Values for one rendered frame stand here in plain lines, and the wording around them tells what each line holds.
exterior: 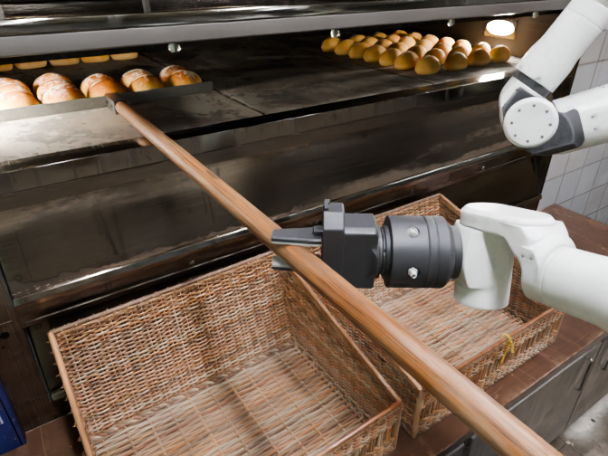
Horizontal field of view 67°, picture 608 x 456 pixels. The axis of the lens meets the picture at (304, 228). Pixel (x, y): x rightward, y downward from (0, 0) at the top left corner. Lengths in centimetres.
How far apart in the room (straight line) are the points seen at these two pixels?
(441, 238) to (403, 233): 4
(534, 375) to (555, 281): 87
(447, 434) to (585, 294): 73
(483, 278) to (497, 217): 8
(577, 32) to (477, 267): 42
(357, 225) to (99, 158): 58
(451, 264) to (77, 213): 74
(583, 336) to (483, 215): 103
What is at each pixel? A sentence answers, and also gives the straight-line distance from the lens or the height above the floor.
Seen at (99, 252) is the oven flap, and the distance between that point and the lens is 103.
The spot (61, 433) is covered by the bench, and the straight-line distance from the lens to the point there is 125.
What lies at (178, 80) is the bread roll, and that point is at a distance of 136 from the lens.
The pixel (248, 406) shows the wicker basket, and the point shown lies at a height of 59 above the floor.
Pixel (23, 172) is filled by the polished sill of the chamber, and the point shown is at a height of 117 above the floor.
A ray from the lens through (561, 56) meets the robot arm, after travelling 84.
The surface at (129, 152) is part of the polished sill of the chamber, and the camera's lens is 98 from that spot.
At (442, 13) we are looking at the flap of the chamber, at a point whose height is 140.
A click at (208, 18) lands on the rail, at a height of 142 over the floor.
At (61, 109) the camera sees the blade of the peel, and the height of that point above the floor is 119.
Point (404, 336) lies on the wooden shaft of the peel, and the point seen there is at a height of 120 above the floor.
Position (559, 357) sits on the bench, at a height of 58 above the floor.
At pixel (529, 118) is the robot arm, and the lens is 81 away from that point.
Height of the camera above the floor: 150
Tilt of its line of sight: 30 degrees down
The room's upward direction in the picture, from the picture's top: straight up
